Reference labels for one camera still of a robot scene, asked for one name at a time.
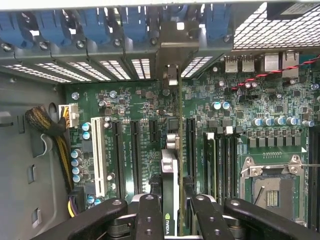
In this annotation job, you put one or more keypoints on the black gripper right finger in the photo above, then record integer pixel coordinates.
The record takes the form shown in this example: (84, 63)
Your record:
(207, 220)

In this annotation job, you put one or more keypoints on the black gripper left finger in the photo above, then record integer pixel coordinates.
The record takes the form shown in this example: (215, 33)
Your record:
(150, 220)

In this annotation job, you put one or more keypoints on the white expansion slot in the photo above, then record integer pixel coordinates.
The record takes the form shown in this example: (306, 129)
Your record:
(98, 155)

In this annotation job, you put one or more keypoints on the CPU socket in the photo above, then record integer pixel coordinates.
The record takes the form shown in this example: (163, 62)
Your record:
(287, 195)

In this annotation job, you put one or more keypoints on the short black expansion slot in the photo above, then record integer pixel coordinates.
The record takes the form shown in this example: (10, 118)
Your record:
(154, 131)

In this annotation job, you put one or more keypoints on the green motherboard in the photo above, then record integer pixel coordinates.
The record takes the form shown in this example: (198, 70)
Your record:
(200, 105)

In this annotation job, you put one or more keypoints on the thin socket locking lever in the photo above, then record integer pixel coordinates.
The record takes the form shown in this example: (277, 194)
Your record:
(310, 165)

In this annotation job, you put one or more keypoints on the white power connector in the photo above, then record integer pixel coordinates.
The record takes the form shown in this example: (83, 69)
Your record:
(73, 116)

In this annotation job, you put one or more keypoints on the black open PC case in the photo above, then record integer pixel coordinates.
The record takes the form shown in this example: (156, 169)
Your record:
(25, 87)

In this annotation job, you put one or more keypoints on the blue slot retention clip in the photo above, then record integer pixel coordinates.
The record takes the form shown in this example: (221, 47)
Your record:
(53, 27)
(12, 30)
(217, 21)
(96, 26)
(135, 23)

